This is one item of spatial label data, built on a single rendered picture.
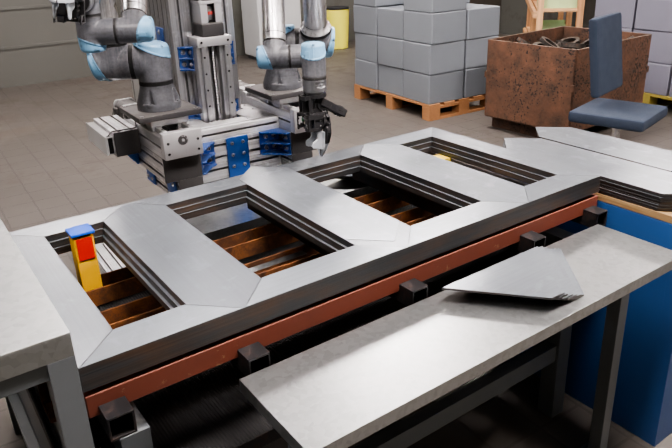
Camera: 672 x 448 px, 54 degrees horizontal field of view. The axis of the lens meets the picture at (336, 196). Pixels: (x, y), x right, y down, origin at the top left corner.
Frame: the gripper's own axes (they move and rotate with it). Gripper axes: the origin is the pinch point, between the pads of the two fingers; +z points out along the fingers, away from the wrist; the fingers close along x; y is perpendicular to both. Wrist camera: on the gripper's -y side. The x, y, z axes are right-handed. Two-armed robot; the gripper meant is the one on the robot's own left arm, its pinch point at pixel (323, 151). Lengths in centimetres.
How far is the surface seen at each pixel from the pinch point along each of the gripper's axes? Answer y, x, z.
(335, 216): 20.5, 35.5, 5.4
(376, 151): -23.9, -2.2, 5.5
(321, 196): 15.1, 20.8, 5.5
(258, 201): 27.7, 5.2, 8.6
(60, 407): 103, 80, -1
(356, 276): 34, 62, 8
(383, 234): 18, 53, 5
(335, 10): -462, -645, 37
